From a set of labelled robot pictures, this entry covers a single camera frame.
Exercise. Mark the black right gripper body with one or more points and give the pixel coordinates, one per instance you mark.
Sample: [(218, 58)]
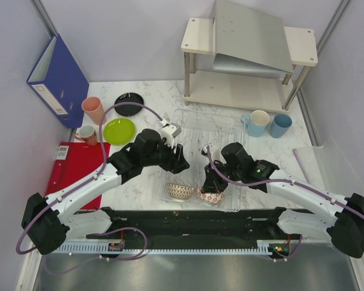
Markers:
[(208, 168)]

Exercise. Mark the blue and red patterned bowl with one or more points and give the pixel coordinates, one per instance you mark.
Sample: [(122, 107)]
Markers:
[(211, 198)]

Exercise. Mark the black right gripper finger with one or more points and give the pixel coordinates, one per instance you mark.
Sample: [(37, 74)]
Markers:
[(222, 186), (209, 185)]

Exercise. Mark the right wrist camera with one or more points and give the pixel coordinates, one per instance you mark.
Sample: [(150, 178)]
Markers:
[(212, 151)]

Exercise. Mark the red folder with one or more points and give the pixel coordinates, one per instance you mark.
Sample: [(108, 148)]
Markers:
[(74, 161)]

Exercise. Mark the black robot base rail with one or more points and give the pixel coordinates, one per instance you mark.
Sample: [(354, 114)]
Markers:
[(195, 229)]

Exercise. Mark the white wire dish rack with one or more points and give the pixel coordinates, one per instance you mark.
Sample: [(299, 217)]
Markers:
[(199, 129)]

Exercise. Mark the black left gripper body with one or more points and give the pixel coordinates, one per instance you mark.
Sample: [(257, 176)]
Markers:
[(171, 164)]

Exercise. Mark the black plate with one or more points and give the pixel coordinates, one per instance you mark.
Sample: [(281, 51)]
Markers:
[(130, 109)]

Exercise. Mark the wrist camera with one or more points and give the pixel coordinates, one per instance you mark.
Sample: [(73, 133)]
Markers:
[(212, 151), (169, 132)]

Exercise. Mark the pink dotted mug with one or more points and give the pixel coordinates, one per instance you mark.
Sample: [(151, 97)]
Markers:
[(87, 134)]

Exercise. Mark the grey metal sheet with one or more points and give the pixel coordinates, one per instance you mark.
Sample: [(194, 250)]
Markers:
[(248, 41)]

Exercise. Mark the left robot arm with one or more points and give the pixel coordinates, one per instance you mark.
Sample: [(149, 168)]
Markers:
[(52, 220)]

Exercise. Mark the pink tumbler cup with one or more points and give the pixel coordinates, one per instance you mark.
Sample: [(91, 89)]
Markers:
[(93, 108)]

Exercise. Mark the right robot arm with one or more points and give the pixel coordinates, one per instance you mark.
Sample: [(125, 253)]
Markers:
[(330, 216)]

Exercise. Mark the blue ring binder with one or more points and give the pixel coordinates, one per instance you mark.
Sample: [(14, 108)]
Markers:
[(60, 83)]

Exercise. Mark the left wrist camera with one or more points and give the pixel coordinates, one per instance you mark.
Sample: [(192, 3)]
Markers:
[(169, 132)]

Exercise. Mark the white two-tier shelf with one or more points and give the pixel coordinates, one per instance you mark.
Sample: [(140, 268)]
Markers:
[(212, 78)]

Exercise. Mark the light blue ceramic mug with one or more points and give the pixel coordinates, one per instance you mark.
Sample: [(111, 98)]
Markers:
[(255, 123)]

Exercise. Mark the brown patterned bowl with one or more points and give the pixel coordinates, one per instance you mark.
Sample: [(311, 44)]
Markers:
[(179, 191)]

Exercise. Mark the lime green plate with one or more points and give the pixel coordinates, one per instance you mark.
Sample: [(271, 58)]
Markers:
[(119, 131)]

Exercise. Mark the light blue tumbler cup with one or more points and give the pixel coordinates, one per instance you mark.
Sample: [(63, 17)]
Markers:
[(280, 125)]

